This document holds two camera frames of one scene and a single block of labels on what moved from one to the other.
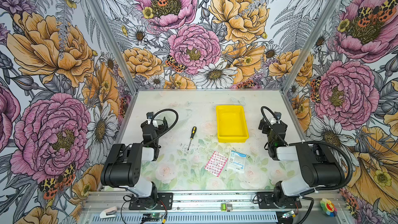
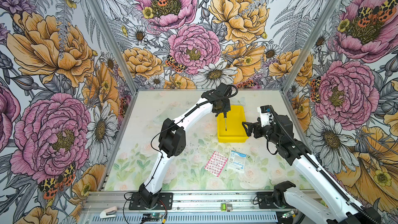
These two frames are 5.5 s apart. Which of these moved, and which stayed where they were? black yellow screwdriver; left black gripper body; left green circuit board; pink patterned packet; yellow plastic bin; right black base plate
Moved: left black gripper body; black yellow screwdriver
Stayed: yellow plastic bin; left green circuit board; pink patterned packet; right black base plate
